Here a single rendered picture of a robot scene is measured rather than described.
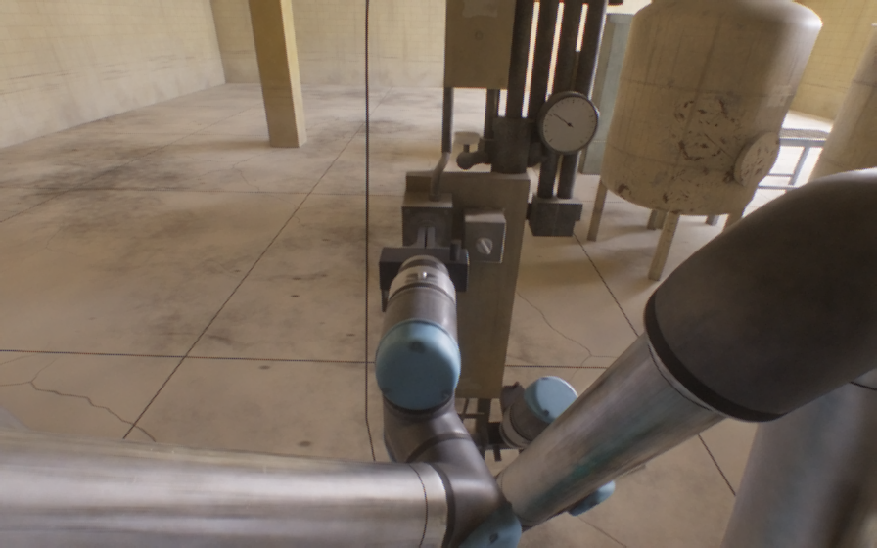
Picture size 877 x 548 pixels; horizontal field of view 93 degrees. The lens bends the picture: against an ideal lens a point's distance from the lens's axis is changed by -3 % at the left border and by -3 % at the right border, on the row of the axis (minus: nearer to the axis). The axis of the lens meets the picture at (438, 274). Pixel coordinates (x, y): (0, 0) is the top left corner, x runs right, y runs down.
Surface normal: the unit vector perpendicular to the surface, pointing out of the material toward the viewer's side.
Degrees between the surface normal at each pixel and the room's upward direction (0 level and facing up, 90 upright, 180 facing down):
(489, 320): 90
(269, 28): 90
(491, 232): 90
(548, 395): 19
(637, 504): 0
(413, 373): 85
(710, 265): 52
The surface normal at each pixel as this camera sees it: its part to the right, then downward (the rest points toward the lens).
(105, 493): 0.63, -0.57
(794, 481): -0.87, 0.21
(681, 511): 0.03, -0.86
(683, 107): -0.58, 0.40
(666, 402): -0.72, 0.43
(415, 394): 0.00, 0.42
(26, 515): 0.64, -0.29
